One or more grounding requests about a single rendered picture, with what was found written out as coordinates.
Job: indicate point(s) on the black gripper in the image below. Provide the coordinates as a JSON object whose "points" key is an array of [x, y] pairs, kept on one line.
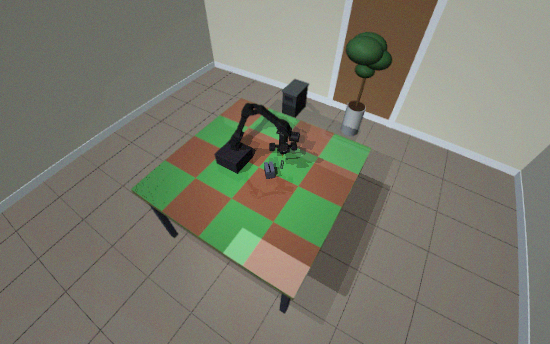
{"points": [[272, 146]]}

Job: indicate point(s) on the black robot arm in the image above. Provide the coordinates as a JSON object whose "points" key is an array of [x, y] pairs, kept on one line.
{"points": [[284, 129]]}

